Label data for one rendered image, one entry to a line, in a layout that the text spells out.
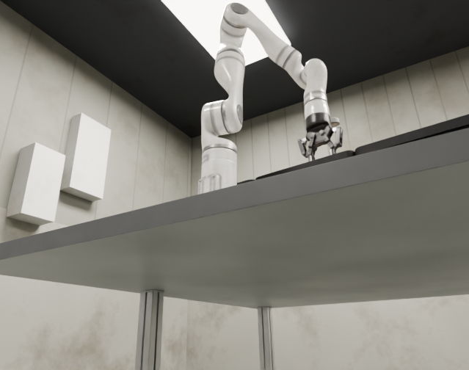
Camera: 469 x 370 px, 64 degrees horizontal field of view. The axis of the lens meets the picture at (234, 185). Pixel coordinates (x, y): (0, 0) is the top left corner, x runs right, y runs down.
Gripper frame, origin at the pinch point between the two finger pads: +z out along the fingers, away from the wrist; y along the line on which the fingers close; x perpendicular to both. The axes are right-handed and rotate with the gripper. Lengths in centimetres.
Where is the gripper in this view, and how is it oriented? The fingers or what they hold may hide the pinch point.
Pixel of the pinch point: (322, 160)
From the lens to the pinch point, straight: 111.2
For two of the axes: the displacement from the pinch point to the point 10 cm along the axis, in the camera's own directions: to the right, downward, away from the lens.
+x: 5.9, 3.2, 7.4
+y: 8.1, -2.5, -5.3
